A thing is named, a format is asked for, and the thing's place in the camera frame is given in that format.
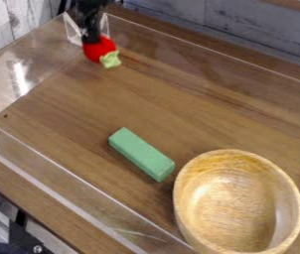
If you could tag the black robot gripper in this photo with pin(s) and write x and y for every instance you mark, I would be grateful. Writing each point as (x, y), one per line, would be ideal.
(86, 10)

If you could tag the red plush strawberry toy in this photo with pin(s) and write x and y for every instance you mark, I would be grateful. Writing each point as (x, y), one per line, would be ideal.
(102, 52)

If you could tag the green rectangular block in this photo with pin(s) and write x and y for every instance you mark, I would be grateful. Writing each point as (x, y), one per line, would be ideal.
(149, 159)

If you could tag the wooden oval bowl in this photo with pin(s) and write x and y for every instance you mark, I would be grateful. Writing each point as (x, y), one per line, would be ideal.
(236, 204)

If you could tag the black clamp with bolt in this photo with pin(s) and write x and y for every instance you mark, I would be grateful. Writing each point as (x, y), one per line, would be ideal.
(26, 241)

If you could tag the clear acrylic corner bracket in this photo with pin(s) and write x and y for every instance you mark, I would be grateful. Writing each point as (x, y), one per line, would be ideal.
(74, 30)

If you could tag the clear acrylic front wall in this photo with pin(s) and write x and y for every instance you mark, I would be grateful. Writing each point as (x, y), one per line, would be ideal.
(93, 221)

